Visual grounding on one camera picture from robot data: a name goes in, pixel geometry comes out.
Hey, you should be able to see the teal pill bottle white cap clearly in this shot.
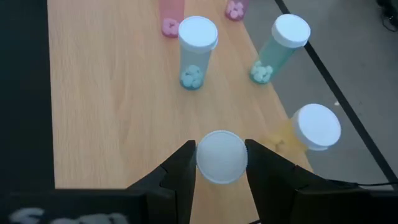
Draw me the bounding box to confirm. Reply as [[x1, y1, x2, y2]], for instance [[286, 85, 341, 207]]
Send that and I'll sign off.
[[249, 13, 312, 85]]

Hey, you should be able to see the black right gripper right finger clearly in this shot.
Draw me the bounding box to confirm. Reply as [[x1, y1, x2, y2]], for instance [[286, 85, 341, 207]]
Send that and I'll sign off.
[[244, 138, 329, 224]]

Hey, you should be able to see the clear blue pill bottle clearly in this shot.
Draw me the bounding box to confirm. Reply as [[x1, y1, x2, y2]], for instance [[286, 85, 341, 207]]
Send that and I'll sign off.
[[195, 129, 249, 185]]

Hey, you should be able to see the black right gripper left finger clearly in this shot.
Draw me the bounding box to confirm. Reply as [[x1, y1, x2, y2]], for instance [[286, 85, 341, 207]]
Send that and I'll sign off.
[[127, 139, 198, 224]]

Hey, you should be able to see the blue labelled pill bottle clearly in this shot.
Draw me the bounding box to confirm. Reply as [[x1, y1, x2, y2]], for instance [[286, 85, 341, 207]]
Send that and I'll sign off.
[[178, 16, 219, 91]]

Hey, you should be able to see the pink pill bottle white cap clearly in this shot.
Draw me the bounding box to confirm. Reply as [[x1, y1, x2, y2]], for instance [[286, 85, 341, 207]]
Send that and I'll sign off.
[[159, 0, 186, 39], [224, 0, 250, 22]]

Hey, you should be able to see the yellow pill bottle white cap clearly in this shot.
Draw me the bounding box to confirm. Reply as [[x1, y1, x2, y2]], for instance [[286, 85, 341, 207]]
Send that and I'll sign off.
[[264, 103, 342, 154]]

